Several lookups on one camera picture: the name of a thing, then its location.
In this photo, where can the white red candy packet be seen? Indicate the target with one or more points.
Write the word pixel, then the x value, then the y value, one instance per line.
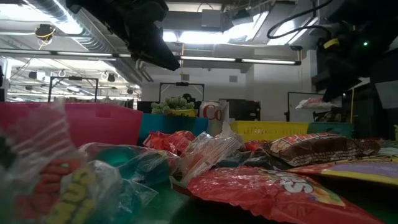
pixel 311 103

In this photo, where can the brown PayDay packet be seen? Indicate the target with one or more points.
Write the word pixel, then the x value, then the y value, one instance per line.
pixel 320 151

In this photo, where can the black hanging camera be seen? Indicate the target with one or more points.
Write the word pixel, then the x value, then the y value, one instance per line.
pixel 45 31

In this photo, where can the teal plastic bin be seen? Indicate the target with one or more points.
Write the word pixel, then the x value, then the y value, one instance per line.
pixel 329 128

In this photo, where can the clear gummy rings bag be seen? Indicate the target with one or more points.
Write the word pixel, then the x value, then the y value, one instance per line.
pixel 46 186

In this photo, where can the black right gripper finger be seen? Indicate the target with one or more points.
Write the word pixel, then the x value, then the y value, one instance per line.
pixel 340 87

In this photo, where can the white red candy wrapper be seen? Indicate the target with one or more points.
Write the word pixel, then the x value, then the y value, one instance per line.
pixel 230 133

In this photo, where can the small red candy packet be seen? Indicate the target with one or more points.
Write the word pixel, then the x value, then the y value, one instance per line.
pixel 258 145

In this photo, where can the black metal rig frame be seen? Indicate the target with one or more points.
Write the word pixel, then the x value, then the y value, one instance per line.
pixel 182 83
pixel 74 78

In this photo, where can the long LED light bar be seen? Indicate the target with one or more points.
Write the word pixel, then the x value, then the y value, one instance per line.
pixel 217 58

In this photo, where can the pink plastic bin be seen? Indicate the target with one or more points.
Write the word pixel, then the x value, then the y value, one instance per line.
pixel 102 124

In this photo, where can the blue plastic bin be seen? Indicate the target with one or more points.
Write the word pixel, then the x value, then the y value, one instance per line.
pixel 174 126

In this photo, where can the person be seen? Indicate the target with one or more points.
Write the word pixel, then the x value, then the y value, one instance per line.
pixel 188 98

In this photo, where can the artificial green succulent plant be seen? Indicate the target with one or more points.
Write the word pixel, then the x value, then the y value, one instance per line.
pixel 174 104

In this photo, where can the black cabinet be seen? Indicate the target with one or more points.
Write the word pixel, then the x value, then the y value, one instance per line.
pixel 245 110

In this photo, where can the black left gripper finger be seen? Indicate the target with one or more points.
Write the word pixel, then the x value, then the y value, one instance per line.
pixel 155 49

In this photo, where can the clear orange gummy bag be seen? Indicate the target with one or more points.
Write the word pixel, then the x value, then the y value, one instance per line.
pixel 202 152

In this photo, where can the clear blue gummy bag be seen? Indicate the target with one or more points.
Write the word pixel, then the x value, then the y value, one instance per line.
pixel 124 155

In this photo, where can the red Skittles packet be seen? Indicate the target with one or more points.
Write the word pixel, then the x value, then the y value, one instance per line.
pixel 264 193
pixel 169 141

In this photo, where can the yellow plastic basket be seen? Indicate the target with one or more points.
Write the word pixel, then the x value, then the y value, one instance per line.
pixel 273 130

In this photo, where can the white board black frame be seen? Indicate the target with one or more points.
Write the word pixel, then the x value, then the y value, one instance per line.
pixel 306 115

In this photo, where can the grey square air vent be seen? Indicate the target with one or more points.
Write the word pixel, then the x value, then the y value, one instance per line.
pixel 233 78
pixel 185 77

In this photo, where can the yellow Sour Patch Kids packet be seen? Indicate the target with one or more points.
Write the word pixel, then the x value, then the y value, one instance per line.
pixel 183 113
pixel 367 171

